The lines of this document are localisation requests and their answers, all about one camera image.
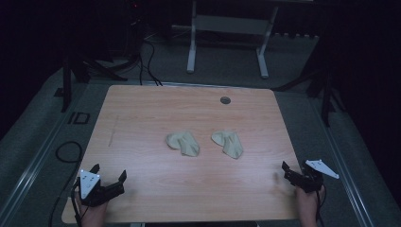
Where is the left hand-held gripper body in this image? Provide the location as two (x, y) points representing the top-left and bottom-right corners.
(74, 169), (126, 208)

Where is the beige ankle sock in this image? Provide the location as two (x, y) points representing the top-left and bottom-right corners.
(211, 131), (244, 160)
(166, 131), (201, 158)

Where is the dark equipment tower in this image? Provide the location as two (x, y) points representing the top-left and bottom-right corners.
(124, 0), (148, 62)

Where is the looped black cable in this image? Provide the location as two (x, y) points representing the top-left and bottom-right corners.
(47, 140), (84, 227)

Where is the black cable bundle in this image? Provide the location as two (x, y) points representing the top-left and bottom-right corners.
(138, 39), (164, 87)

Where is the person's left hand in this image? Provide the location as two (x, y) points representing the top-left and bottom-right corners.
(77, 199), (109, 227)

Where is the person's right hand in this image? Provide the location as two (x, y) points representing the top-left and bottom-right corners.
(295, 185), (326, 227)

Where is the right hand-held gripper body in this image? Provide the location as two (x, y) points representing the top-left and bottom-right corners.
(284, 159), (340, 194)

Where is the white metal desk frame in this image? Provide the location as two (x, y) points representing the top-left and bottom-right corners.
(186, 0), (280, 79)

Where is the black metal stand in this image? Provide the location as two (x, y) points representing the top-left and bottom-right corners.
(272, 60), (346, 128)
(61, 53), (129, 114)

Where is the metal floor rail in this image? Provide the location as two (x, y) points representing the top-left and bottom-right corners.
(0, 103), (75, 221)
(310, 94), (376, 227)

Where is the left hand-held gripper cable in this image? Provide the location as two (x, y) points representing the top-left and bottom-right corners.
(70, 185), (83, 227)

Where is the hand-held gripper cable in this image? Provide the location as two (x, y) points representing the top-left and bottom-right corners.
(70, 185), (83, 227)
(314, 186), (327, 227)

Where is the right hand-held gripper cable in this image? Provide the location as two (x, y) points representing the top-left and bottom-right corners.
(314, 186), (327, 227)

